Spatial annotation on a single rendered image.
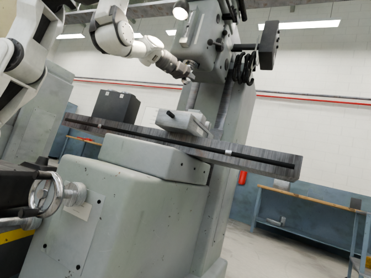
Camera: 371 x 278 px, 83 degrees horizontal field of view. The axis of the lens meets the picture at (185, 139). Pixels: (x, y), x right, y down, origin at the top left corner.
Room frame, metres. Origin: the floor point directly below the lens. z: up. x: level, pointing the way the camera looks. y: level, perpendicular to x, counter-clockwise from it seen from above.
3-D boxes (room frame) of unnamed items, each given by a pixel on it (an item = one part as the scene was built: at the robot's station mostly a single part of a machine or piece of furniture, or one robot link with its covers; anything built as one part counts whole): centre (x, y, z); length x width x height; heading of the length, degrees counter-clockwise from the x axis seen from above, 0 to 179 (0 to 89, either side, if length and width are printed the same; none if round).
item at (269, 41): (1.18, -0.35, 1.62); 0.20 x 0.09 x 0.21; 155
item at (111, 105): (1.24, 0.45, 1.01); 0.22 x 0.12 x 0.20; 73
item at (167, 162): (1.05, 0.08, 0.77); 0.50 x 0.35 x 0.12; 155
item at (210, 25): (1.05, 0.08, 1.47); 0.21 x 0.19 x 0.32; 65
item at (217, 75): (1.22, -0.01, 1.47); 0.24 x 0.19 x 0.26; 65
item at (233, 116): (1.61, -0.19, 0.78); 0.50 x 0.47 x 1.56; 155
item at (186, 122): (0.98, 0.00, 0.96); 0.35 x 0.15 x 0.11; 155
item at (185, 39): (0.95, 0.13, 1.45); 0.04 x 0.04 x 0.21; 65
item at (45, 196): (0.60, 0.29, 0.61); 0.16 x 0.12 x 0.12; 155
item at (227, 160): (1.06, 0.11, 0.87); 1.24 x 0.23 x 0.08; 65
